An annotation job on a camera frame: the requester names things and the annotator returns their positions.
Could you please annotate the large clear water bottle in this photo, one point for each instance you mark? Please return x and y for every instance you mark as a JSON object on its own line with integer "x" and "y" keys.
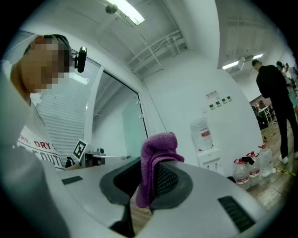
{"x": 201, "y": 132}

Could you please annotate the white wall control panel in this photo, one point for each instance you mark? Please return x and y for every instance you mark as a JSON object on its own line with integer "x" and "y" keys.
{"x": 224, "y": 101}
{"x": 218, "y": 103}
{"x": 229, "y": 98}
{"x": 212, "y": 107}

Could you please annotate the person's head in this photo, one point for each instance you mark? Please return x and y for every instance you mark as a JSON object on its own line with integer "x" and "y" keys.
{"x": 44, "y": 67}

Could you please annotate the purple cloth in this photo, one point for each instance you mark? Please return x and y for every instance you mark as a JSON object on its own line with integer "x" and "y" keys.
{"x": 158, "y": 148}

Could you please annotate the black fabric item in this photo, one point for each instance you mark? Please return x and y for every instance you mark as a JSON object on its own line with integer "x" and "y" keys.
{"x": 248, "y": 160}

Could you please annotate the black head-mounted camera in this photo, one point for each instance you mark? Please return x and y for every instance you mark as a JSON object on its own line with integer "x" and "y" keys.
{"x": 82, "y": 59}

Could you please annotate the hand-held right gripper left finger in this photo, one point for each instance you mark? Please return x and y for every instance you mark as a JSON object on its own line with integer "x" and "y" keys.
{"x": 88, "y": 190}

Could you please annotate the white folding table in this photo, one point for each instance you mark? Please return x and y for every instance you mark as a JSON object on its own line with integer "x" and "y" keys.
{"x": 265, "y": 110}

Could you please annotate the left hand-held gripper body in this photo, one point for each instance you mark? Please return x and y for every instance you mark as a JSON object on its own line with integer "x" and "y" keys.
{"x": 93, "y": 158}

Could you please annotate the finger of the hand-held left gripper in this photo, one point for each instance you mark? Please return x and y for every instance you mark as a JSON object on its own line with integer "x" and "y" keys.
{"x": 116, "y": 158}

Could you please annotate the frosted glass door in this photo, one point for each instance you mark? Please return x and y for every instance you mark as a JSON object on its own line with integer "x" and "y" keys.
{"x": 133, "y": 125}

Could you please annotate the long ceiling light fixture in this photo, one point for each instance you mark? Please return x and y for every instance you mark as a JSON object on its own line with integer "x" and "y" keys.
{"x": 130, "y": 11}
{"x": 230, "y": 65}
{"x": 258, "y": 56}

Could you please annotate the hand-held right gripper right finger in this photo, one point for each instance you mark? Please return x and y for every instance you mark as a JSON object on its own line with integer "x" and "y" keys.
{"x": 198, "y": 216}

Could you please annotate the grey ceiling dome sensor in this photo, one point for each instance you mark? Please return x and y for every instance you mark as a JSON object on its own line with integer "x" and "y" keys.
{"x": 111, "y": 9}

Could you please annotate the white window blinds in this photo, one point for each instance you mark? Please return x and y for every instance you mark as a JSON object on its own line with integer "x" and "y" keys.
{"x": 65, "y": 111}

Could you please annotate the yellow black floor tape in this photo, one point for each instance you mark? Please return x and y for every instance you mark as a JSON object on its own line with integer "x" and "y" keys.
{"x": 286, "y": 171}

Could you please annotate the white wall sign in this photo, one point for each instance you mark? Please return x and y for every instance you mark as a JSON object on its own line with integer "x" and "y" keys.
{"x": 211, "y": 94}

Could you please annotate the white water dispenser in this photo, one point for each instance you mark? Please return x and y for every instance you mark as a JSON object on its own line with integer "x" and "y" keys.
{"x": 209, "y": 160}

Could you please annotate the person's white printed shirt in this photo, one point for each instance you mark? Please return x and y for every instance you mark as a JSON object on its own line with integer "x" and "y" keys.
{"x": 39, "y": 153}

